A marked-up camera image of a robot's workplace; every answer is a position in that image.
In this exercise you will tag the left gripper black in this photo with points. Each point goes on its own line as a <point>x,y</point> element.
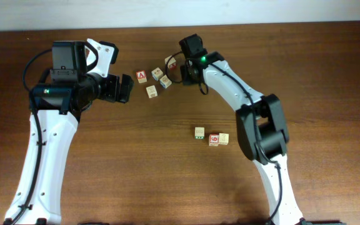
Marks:
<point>112,90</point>

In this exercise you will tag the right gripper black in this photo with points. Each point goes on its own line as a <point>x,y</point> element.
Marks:
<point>186,80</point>

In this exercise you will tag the wooden block green side I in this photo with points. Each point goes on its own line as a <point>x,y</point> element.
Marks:
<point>199,133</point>

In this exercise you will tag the wooden block red 6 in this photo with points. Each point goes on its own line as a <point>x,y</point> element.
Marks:
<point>213,140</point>

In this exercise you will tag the wooden block plain I elephant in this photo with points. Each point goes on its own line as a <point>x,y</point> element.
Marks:
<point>223,138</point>

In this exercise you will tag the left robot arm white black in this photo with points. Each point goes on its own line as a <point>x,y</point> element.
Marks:
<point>79,75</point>

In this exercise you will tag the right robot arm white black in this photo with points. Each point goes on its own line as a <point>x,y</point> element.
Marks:
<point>262,132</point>

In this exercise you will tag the wooden block red letter A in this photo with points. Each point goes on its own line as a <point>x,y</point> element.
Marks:
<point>141,76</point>

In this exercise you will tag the wooden block red K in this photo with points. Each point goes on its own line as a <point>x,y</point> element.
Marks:
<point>170,62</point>

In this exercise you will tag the wooden block plain H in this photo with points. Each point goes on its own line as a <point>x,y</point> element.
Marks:
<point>152,91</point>

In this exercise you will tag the wooden block blue orange face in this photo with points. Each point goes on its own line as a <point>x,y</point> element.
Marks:
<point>165,82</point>

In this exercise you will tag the wooden block blue side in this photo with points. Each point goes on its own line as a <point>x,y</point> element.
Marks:
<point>157,74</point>

